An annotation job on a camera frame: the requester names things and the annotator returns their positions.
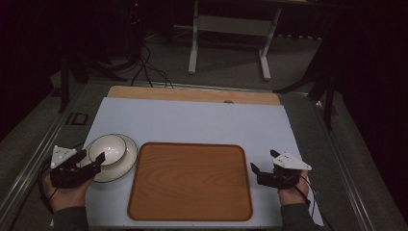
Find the metal floor rail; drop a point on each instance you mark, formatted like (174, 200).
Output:
(29, 174)
(346, 166)

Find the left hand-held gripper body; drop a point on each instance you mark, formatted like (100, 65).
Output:
(61, 155)

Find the small black floor box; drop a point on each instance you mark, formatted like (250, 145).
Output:
(77, 119)

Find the brown wooden tray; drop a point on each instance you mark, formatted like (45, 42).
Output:
(189, 183)

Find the white plate with dark rim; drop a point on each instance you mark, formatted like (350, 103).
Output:
(123, 166)

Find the white metal stand frame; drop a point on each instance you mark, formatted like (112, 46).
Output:
(231, 25)

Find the white table mat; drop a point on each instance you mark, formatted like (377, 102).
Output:
(192, 123)

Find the person's right hand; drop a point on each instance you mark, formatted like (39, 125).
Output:
(293, 195)

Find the person's left hand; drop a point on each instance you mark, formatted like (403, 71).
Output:
(65, 197)

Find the white bowl with dark rim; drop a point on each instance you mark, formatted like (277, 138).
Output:
(107, 149)

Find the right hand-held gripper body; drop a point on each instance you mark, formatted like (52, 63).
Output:
(290, 162)

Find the black stand legs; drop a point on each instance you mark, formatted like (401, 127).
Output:
(64, 86)

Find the black tripod stand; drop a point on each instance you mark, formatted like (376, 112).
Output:
(327, 96)

